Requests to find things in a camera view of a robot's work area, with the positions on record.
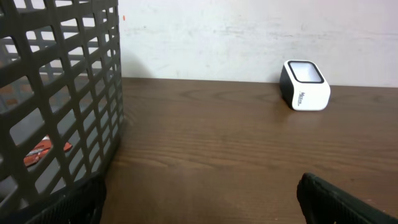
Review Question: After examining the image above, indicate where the grey plastic lattice basket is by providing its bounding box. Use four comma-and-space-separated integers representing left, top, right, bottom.
1, 0, 123, 223

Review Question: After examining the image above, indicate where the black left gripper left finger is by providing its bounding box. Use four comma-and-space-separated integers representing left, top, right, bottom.
25, 172, 106, 224

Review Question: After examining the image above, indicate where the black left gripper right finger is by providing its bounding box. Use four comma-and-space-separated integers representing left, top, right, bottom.
297, 172, 397, 224

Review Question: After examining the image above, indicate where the orange snack bar wrapper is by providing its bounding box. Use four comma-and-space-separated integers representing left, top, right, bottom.
24, 135, 53, 167

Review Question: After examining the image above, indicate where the white barcode scanner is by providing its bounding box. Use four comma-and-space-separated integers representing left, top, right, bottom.
279, 60, 331, 111

